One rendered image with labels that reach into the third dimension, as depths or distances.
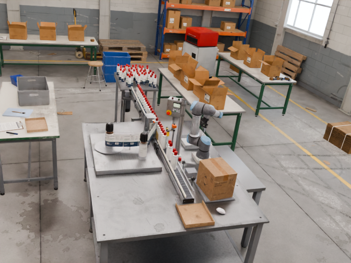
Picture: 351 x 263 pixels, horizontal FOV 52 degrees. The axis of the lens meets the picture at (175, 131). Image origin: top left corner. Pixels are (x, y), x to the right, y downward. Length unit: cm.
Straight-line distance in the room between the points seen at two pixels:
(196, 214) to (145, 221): 45
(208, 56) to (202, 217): 660
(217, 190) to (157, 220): 63
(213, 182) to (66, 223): 188
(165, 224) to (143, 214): 22
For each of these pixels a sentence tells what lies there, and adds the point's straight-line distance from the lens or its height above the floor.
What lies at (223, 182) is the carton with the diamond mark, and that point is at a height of 104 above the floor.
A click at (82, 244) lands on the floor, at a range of 412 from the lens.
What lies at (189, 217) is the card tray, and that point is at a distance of 321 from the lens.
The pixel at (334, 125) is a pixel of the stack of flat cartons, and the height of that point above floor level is 31.
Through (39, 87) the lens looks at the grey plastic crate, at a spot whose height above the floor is 85.
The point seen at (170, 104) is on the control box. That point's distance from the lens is 384.
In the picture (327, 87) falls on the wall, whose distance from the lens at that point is 982.
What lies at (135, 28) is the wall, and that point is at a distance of 1137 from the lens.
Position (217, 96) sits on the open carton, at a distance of 549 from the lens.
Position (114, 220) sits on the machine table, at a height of 83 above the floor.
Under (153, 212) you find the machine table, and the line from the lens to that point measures 322.
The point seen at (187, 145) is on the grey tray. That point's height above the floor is 87.
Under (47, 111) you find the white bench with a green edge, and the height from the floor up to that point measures 80.
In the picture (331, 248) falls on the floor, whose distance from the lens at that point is 477.
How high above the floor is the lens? 285
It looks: 26 degrees down
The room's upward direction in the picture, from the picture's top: 7 degrees clockwise
